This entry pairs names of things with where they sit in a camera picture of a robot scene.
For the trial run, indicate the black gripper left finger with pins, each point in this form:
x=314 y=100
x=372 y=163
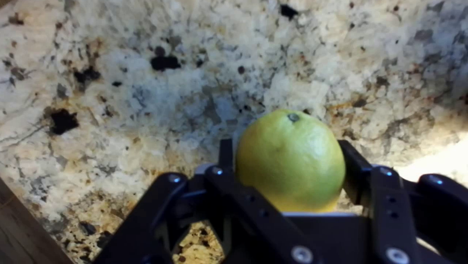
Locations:
x=205 y=225

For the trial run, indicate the lemon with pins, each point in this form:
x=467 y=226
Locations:
x=293 y=156

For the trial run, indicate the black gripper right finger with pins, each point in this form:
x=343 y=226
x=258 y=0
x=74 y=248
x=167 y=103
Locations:
x=410 y=220

